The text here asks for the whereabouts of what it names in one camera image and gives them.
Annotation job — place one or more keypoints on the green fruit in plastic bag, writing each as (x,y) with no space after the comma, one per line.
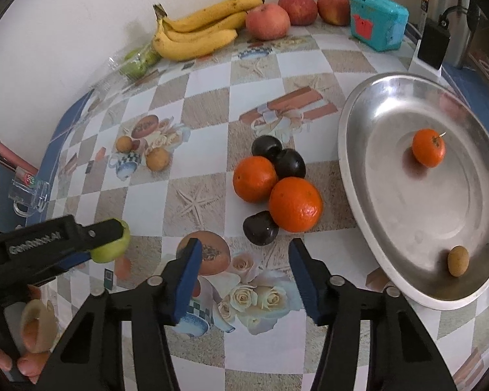
(136,65)

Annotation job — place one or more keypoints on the black power adapter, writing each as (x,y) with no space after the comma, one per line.
(433,42)

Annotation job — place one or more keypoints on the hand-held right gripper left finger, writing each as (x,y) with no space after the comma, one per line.
(185,281)

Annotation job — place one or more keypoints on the red apple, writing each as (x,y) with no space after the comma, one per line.
(333,7)
(297,8)

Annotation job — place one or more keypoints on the teal plastic box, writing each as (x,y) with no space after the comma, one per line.
(377,22)

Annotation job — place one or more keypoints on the small orange with stem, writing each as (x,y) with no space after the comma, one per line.
(428,147)

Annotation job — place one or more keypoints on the yellow banana bunch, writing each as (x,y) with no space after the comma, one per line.
(195,36)

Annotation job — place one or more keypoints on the white box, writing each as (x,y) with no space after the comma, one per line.
(423,69)

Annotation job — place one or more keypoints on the pink apple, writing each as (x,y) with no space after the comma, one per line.
(267,22)

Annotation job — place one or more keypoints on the checkered printed tablecloth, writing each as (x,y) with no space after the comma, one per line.
(212,102)

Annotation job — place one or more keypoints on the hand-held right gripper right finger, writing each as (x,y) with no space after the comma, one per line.
(305,281)

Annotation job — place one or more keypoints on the small brown longan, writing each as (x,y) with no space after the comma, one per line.
(457,260)
(158,159)
(124,143)

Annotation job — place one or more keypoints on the round steel tray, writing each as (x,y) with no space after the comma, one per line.
(411,211)

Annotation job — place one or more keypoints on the black plum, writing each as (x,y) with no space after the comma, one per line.
(266,148)
(290,163)
(260,228)

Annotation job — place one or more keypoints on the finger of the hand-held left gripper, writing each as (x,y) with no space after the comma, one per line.
(104,232)
(75,261)

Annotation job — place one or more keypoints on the clear glass mug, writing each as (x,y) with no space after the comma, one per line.
(28,195)

